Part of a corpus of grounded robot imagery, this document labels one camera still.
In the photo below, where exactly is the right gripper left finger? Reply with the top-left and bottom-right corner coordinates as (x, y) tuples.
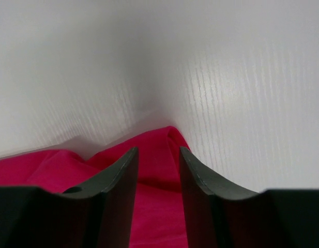
(0, 148), (139, 247)

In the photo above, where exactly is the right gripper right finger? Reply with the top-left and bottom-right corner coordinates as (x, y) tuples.
(179, 147), (319, 247)

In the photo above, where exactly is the red t-shirt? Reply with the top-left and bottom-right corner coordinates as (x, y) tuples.
(0, 126), (188, 247)

